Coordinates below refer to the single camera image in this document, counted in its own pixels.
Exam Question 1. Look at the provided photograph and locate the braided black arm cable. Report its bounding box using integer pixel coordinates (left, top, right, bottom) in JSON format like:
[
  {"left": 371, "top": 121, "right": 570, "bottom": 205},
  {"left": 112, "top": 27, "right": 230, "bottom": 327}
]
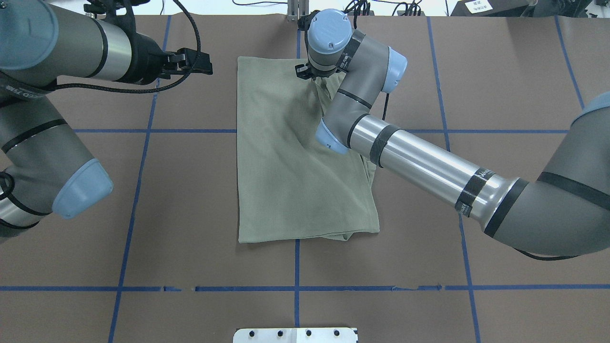
[{"left": 48, "top": 0, "right": 202, "bottom": 94}]

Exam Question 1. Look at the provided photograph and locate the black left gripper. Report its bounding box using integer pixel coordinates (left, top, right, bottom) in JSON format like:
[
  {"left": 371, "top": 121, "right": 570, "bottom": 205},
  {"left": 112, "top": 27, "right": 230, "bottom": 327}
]
[{"left": 83, "top": 0, "right": 214, "bottom": 85}]

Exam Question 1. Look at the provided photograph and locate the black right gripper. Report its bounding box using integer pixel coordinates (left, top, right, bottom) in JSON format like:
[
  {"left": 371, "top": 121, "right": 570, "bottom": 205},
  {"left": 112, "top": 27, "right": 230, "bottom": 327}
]
[{"left": 295, "top": 12, "right": 315, "bottom": 79}]

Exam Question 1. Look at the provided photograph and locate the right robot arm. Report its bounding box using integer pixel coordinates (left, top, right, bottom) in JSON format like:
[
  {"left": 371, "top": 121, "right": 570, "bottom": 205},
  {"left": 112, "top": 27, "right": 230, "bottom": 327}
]
[{"left": 295, "top": 9, "right": 610, "bottom": 261}]

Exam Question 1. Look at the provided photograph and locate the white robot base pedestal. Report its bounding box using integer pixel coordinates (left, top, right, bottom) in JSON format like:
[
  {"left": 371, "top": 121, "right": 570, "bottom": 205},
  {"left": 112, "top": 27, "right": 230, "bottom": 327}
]
[{"left": 233, "top": 326, "right": 359, "bottom": 343}]

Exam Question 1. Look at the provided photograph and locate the black box with label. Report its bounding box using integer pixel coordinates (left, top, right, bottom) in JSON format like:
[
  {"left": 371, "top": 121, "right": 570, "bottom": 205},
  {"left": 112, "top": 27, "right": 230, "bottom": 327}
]
[{"left": 449, "top": 0, "right": 537, "bottom": 17}]

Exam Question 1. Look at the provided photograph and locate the olive green long-sleeve shirt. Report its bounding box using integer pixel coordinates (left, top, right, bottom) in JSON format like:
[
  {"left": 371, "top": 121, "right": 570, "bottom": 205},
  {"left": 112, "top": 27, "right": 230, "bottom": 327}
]
[{"left": 236, "top": 56, "right": 380, "bottom": 243}]

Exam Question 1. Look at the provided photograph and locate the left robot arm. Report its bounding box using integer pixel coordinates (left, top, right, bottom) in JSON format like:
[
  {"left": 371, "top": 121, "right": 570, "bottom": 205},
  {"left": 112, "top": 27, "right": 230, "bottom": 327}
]
[{"left": 0, "top": 0, "right": 213, "bottom": 242}]

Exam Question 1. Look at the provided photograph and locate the aluminium frame post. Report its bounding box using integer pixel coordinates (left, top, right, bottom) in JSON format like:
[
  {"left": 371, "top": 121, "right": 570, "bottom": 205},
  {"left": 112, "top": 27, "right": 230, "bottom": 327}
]
[{"left": 286, "top": 0, "right": 311, "bottom": 22}]

